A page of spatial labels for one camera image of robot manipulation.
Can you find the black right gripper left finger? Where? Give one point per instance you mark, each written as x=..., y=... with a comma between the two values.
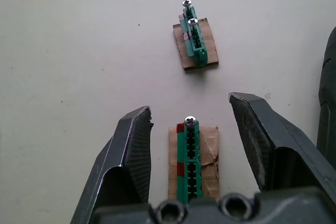
x=118, y=161

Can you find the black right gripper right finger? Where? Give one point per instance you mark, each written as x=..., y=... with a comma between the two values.
x=278, y=140

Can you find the dark electric screwdriver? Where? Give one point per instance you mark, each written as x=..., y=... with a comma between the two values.
x=326, y=90

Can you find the green plastic screw holder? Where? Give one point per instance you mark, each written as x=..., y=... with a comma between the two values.
x=191, y=163
x=194, y=37

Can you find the silver cross-head screw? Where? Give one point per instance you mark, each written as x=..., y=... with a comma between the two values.
x=193, y=22
x=187, y=3
x=190, y=121

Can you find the brown cardboard pad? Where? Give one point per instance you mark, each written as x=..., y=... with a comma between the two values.
x=210, y=161
x=207, y=40

